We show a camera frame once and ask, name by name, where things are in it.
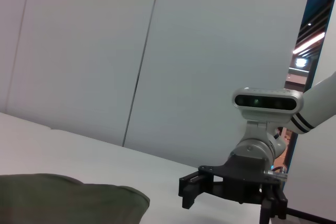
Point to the dark grey bar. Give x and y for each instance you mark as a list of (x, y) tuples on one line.
[(315, 214)]

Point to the dark green FREE t-shirt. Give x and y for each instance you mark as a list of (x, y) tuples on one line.
[(65, 200)]

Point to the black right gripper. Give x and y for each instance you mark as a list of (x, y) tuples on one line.
[(244, 179)]

